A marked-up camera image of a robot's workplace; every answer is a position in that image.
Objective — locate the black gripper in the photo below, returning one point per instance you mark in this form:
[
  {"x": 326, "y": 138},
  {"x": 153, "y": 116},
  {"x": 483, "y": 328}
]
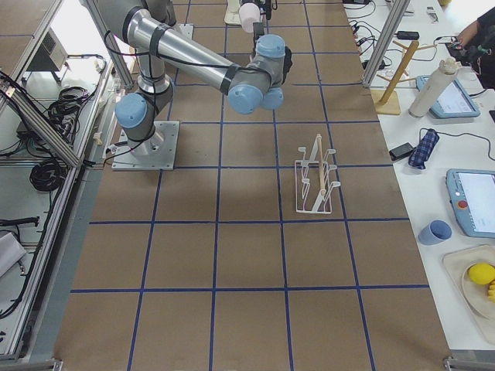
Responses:
[{"x": 257, "y": 29}]

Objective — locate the pink plastic cup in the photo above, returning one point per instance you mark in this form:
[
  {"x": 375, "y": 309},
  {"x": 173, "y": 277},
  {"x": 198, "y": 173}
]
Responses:
[{"x": 249, "y": 14}]

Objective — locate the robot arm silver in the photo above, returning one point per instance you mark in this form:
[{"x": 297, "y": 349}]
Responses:
[{"x": 150, "y": 28}]

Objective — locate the blue cup on desk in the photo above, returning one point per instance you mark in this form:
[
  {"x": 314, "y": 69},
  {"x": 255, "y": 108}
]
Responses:
[{"x": 435, "y": 232}]

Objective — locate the black power adapter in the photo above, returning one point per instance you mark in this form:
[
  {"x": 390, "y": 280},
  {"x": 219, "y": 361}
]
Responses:
[{"x": 407, "y": 35}]

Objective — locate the wooden mug tree stand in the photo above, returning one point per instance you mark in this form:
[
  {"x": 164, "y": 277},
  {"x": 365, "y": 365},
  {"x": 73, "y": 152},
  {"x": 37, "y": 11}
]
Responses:
[{"x": 386, "y": 101}]

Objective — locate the white cylindrical bottle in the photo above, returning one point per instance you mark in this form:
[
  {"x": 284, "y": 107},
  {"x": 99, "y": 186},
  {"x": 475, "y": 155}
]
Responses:
[{"x": 436, "y": 83}]

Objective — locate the blue checkered folded umbrella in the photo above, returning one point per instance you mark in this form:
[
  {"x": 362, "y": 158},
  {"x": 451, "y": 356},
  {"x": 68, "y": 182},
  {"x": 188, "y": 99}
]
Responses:
[{"x": 424, "y": 149}]

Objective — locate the blue teach pendant tablet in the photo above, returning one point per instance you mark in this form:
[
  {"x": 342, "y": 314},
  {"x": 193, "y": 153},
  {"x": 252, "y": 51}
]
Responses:
[{"x": 454, "y": 102}]

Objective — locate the yellow lemon toy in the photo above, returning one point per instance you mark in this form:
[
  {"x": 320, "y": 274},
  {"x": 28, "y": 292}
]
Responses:
[{"x": 481, "y": 273}]

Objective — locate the beige tray on desk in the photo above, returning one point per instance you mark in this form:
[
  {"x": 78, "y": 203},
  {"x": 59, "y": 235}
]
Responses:
[{"x": 475, "y": 295}]

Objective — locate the aluminium frame post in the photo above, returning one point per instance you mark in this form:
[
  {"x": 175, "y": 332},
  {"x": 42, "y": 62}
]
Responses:
[{"x": 390, "y": 26}]

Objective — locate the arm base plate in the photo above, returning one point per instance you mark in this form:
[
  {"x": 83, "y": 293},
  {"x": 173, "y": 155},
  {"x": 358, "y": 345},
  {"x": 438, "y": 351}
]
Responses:
[{"x": 157, "y": 153}]

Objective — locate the white wire cup rack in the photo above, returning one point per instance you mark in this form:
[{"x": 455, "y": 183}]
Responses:
[{"x": 314, "y": 185}]

